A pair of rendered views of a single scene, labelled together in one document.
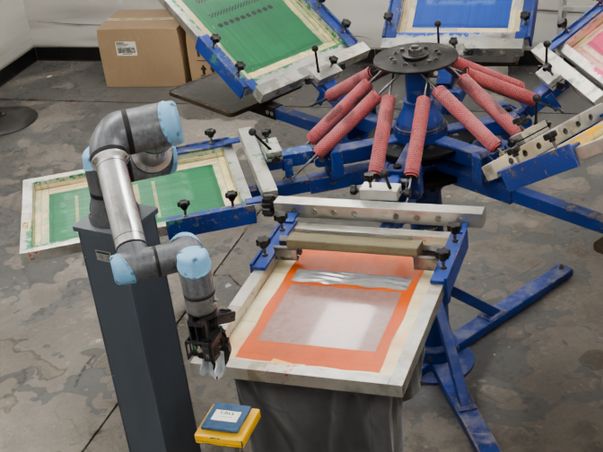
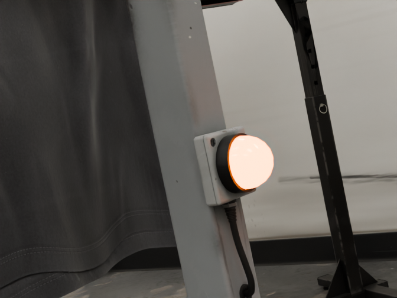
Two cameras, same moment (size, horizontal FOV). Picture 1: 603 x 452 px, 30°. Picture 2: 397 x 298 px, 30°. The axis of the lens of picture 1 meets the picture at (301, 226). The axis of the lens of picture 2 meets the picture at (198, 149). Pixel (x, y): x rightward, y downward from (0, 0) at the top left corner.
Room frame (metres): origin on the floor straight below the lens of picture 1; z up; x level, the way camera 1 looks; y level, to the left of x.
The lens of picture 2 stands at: (2.13, 0.77, 0.69)
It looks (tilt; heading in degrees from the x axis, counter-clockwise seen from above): 3 degrees down; 285
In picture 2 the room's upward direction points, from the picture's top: 12 degrees counter-clockwise
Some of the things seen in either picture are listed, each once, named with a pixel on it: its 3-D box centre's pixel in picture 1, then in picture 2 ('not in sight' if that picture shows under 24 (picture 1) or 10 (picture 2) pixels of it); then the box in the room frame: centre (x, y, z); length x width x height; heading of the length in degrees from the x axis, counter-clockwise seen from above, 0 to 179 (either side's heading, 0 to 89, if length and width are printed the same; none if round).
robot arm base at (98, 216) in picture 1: (111, 202); not in sight; (3.00, 0.55, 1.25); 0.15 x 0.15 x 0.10
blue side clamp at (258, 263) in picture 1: (275, 249); not in sight; (3.08, 0.09, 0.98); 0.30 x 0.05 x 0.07; 158
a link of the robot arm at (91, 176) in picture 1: (107, 165); not in sight; (3.00, 0.54, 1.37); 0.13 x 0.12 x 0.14; 102
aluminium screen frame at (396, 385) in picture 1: (337, 299); not in sight; (2.75, -0.08, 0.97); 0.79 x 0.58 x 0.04; 158
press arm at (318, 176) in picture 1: (257, 193); not in sight; (3.64, 0.14, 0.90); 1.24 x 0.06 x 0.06; 98
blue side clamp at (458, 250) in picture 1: (450, 262); not in sight; (2.87, -0.42, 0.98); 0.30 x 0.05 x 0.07; 158
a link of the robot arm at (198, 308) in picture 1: (202, 301); not in sight; (2.25, 0.25, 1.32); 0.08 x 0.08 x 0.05
